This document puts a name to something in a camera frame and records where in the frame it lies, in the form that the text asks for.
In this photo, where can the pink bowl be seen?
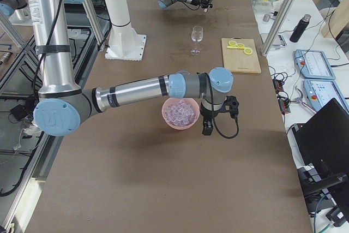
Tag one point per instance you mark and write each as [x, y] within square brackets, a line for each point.
[191, 101]

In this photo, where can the black laptop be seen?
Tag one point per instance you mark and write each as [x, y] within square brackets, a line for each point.
[323, 139]

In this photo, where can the bamboo cutting board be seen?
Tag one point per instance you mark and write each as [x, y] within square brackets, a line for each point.
[237, 61]

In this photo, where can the clear ice cubes pile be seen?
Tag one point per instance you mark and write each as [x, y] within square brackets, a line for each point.
[180, 113]

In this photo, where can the silver kitchen scale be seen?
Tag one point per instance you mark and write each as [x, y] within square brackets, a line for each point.
[279, 42]

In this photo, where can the clear wine glass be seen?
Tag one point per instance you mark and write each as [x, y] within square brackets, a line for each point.
[196, 37]

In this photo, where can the lemon slice near handle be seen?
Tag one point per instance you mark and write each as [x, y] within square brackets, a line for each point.
[248, 51]

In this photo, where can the steel thermos cap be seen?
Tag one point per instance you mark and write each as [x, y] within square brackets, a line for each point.
[266, 17]

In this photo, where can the left teach pendant tablet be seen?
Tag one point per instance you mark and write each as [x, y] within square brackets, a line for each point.
[313, 64]

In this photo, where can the teach pendant tablet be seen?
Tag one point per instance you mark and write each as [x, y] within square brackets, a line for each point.
[313, 64]
[319, 92]

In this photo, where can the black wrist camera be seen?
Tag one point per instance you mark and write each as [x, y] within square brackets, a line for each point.
[208, 127]

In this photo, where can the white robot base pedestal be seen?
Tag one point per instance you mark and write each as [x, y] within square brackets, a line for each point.
[124, 42]

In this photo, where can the aluminium frame post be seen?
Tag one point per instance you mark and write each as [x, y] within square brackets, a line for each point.
[274, 31]

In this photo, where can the black thermos bottle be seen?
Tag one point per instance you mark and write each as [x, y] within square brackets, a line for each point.
[300, 28]

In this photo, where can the yellow plastic knife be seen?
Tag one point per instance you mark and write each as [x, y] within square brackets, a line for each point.
[236, 47]

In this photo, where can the right teach pendant tablet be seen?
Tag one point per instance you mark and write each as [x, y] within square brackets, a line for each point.
[319, 92]

